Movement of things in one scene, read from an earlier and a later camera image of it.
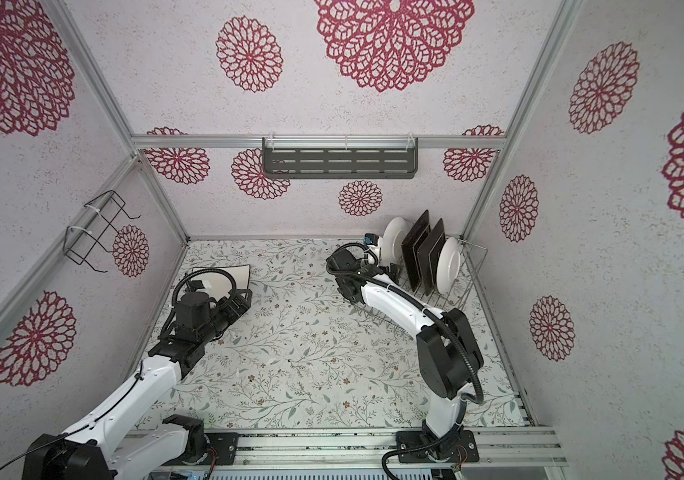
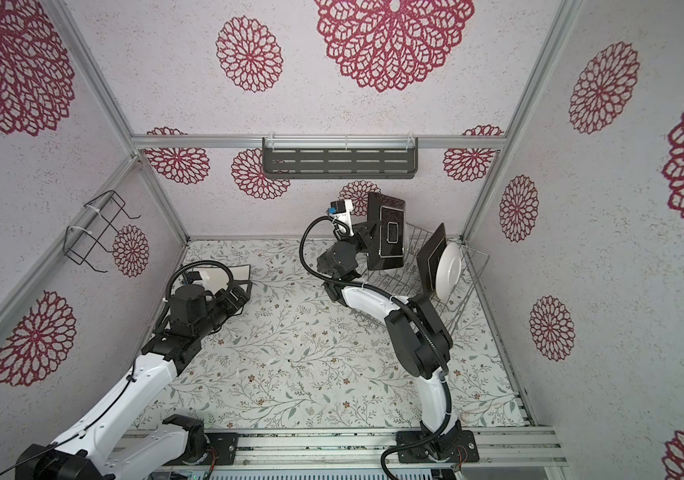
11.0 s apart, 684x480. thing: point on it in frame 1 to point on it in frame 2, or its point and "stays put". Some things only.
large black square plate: [410, 247] to [385, 232]
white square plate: [218, 285] stays put
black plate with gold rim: [428, 253] stays put
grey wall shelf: [340, 158] stays put
